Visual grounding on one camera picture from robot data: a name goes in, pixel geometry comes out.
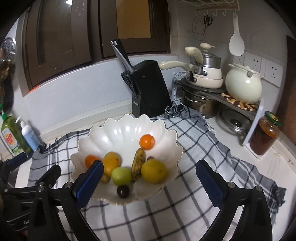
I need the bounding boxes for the metal corner shelf rack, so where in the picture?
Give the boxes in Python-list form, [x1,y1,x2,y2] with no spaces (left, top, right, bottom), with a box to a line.
[174,77,265,147]

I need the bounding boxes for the grey knife handles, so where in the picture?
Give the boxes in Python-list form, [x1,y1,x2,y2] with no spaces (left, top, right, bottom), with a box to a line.
[110,39,134,73]

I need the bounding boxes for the yellow mango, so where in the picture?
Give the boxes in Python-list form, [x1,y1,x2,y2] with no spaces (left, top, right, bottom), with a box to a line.
[102,152,121,177]

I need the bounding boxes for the cream ceramic pot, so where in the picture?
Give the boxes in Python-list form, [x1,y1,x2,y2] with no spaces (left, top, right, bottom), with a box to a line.
[225,63,263,104]

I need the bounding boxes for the hanging metal strainer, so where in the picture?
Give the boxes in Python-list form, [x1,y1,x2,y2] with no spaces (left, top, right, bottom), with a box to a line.
[1,60,14,114]

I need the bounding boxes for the glass pot lid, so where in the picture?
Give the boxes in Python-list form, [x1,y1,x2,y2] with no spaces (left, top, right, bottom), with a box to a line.
[219,109,252,135]

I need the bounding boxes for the white rice paddle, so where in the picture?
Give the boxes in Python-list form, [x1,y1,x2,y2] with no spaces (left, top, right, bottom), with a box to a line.
[229,13,245,56]

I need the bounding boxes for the black knife block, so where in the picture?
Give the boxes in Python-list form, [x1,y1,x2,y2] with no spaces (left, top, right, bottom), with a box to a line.
[130,60,171,118]

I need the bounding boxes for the black kitchen scissors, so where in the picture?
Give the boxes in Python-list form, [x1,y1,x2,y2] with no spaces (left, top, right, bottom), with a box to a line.
[121,71,140,96]

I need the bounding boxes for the hanging wall scissors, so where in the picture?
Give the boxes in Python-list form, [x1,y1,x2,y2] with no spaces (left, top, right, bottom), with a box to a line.
[203,14,213,28]

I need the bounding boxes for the green dish soap bottle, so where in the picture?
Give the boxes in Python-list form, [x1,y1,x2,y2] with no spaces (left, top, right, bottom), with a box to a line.
[1,113,31,156]

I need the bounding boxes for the white wall power sockets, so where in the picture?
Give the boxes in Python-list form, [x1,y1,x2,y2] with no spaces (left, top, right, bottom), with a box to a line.
[233,52,283,87]

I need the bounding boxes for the large yellow orange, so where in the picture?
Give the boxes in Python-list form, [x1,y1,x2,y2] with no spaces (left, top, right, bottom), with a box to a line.
[141,159,168,184]

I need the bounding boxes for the brown window frame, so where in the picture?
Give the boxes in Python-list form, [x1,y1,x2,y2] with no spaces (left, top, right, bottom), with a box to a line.
[22,1,170,89]

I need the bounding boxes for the white scalloped fruit bowl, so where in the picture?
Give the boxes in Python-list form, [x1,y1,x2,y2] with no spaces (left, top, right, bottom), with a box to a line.
[71,114,184,205]

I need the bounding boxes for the steel steamer plate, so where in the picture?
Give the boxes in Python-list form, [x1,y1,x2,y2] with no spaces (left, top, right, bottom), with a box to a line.
[1,37,16,64]

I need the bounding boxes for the steel stock pot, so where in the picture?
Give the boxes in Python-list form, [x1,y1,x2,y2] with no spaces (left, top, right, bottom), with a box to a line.
[182,87,221,118]

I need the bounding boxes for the small tan longan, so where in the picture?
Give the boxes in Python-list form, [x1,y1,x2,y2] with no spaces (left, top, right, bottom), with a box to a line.
[100,174,110,184]

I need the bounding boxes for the green apple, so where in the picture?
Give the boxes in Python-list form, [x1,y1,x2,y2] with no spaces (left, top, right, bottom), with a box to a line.
[111,167,132,186]

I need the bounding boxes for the blue pump bottle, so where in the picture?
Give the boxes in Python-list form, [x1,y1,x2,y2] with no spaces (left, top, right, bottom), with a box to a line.
[16,116,41,151]

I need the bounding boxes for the spotted small banana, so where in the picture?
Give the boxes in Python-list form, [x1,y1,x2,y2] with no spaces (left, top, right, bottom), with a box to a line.
[131,148,146,183]

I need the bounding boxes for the amber sauce jar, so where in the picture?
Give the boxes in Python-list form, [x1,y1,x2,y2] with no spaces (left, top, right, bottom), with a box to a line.
[249,111,281,156]

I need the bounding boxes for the checkered kitchen towel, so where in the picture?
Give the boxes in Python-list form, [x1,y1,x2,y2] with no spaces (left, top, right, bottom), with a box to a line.
[28,102,287,241]

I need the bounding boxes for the orange mandarin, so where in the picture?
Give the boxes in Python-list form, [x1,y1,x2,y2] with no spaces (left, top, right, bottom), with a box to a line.
[84,155,101,168]
[139,134,156,150]

